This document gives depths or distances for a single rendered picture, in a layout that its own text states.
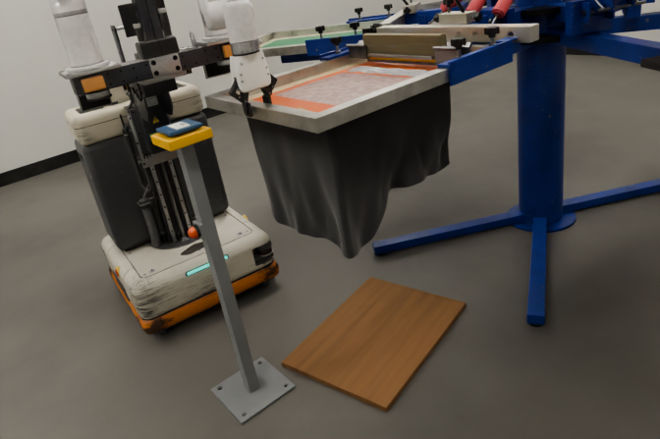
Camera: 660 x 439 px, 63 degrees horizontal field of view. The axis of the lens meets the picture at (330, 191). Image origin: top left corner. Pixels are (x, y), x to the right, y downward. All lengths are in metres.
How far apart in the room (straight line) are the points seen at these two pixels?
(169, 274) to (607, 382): 1.61
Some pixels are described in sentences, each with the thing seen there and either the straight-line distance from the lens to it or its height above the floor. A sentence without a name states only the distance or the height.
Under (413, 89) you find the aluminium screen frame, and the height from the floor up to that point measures 0.97.
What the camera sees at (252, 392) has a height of 0.01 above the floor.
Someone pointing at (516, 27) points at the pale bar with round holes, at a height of 1.04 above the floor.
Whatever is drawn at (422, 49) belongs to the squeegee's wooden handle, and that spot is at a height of 1.01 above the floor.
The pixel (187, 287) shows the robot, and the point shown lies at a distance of 2.30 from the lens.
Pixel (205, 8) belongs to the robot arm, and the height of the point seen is 1.26.
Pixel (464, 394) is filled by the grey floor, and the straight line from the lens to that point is 1.87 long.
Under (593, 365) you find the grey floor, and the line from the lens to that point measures 2.01.
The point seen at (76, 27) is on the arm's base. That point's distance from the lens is 1.77.
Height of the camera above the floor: 1.33
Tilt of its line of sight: 24 degrees down
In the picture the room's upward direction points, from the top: 10 degrees counter-clockwise
